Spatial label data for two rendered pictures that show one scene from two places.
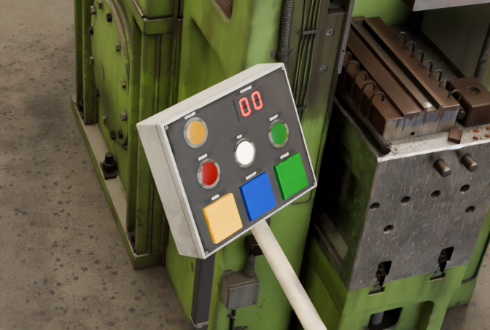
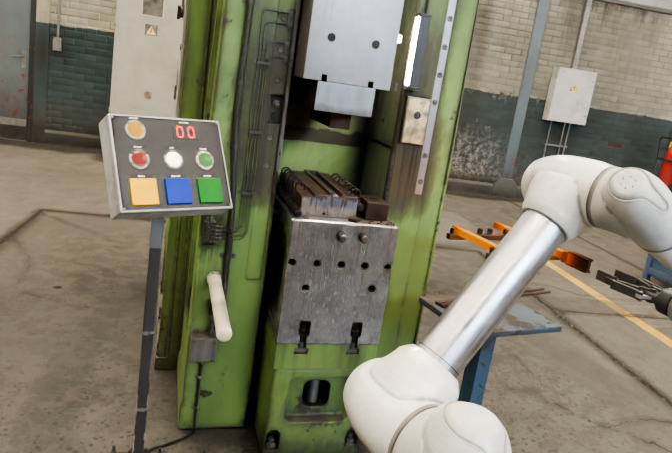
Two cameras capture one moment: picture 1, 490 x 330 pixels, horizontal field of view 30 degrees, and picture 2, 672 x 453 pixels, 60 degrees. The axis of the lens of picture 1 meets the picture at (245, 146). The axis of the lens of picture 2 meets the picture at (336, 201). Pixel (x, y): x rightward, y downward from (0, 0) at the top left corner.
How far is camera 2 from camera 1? 109 cm
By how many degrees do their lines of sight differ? 27
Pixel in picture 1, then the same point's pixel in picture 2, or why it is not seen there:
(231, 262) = (198, 322)
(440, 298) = not seen: hidden behind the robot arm
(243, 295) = (202, 349)
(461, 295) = not seen: hidden behind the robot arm
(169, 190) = (108, 164)
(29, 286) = (72, 367)
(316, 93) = (261, 185)
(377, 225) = (295, 281)
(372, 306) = (299, 367)
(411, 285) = (330, 354)
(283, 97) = (213, 140)
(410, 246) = (325, 311)
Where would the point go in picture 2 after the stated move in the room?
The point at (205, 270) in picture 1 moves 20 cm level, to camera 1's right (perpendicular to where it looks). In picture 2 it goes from (151, 277) to (213, 290)
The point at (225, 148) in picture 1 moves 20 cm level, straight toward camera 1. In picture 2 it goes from (158, 149) to (122, 158)
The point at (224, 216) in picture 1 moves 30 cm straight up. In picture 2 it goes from (144, 190) to (153, 78)
